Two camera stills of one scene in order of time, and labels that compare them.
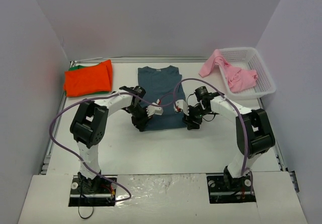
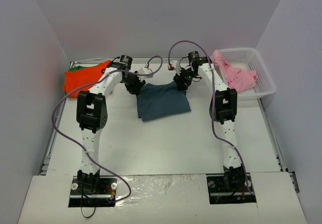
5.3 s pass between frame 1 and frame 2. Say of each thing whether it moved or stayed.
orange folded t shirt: stayed
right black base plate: stayed
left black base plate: stayed
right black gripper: moved
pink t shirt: stayed
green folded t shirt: stayed
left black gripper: moved
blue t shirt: moved
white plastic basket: stayed
